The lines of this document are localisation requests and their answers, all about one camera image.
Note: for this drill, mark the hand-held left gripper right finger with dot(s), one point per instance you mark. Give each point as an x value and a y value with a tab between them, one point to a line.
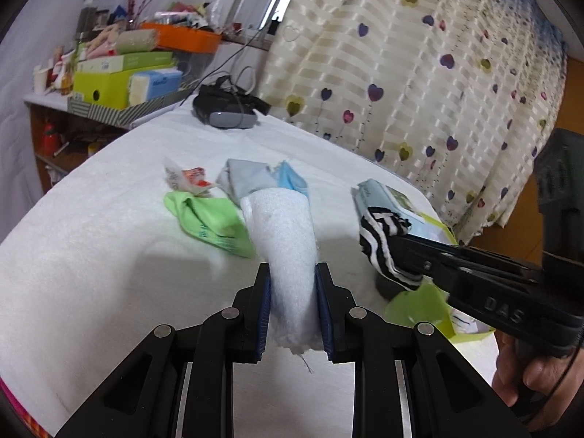
325	319

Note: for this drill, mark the black white striped cloth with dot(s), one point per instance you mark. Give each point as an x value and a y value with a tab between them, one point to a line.
376	242

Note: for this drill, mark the lime green cardboard box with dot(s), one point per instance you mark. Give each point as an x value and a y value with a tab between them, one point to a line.
445	232

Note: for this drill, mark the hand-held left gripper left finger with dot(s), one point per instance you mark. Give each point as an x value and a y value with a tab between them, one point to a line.
263	319

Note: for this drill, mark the green printed cloth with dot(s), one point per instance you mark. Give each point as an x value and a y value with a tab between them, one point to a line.
210	223

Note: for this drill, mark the green white flat box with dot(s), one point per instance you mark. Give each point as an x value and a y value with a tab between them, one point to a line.
137	60

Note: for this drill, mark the white towel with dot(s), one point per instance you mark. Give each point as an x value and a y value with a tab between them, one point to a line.
285	246

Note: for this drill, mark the grey blue cloth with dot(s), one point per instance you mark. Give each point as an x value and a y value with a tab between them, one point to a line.
246	178

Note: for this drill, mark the red white plastic packet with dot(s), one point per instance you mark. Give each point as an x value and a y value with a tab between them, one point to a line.
191	178

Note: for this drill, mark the grey black headset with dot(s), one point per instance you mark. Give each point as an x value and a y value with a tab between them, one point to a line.
228	118

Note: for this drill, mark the person's right hand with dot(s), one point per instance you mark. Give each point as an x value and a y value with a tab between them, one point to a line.
534	374

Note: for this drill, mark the cream cloth roll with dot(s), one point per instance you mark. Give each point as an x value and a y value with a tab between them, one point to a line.
134	41

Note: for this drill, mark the light blue wipes pack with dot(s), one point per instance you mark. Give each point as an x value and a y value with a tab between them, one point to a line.
378	194

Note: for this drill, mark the blue tissue pack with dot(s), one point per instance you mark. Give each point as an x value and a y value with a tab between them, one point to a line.
153	85

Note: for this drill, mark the white paper cup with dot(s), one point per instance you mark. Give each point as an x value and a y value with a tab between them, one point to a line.
41	80

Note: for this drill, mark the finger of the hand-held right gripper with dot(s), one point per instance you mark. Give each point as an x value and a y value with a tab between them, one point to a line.
479	255
426	264

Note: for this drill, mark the orange tray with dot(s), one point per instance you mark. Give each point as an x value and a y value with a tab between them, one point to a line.
187	39

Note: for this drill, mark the heart print curtain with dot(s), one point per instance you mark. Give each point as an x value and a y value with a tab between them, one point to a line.
410	77

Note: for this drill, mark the black white striped tray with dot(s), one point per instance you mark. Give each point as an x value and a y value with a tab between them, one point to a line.
100	112

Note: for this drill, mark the pile of small packets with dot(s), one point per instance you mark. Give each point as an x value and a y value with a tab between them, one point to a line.
191	11

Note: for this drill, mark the wooden side cabinet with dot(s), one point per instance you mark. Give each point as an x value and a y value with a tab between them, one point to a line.
36	173

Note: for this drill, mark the glass jar with dark lid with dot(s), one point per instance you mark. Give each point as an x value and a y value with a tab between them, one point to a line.
91	13

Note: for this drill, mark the red bottle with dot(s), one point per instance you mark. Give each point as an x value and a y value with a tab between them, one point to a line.
50	139

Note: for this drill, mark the lime green storage box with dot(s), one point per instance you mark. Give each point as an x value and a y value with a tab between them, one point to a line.
105	89

